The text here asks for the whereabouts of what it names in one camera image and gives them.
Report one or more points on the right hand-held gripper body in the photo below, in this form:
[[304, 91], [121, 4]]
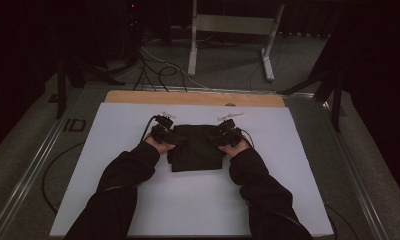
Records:
[[229, 135]]

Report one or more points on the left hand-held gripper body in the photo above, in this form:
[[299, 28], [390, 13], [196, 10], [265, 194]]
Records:
[[163, 133]]

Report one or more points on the black shorts with blue print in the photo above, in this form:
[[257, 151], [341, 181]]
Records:
[[196, 153]]

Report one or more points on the person's left hand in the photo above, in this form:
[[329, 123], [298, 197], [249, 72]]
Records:
[[161, 148]]

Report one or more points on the person's right hand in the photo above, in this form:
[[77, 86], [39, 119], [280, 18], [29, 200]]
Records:
[[236, 150]]

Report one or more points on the white table mat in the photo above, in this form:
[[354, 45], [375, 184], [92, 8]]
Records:
[[188, 200]]

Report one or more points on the black tripod stand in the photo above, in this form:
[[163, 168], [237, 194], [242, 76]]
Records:
[[61, 90]]

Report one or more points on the black angled stand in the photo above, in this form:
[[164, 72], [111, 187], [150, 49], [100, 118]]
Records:
[[336, 100]]

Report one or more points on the dark equipment with red light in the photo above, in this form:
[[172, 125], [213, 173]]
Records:
[[133, 20]]

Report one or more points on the metal floor rail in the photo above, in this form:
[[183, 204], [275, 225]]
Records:
[[221, 90], [358, 180], [28, 173]]

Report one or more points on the white metal stand frame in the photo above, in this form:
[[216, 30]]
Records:
[[233, 25]]

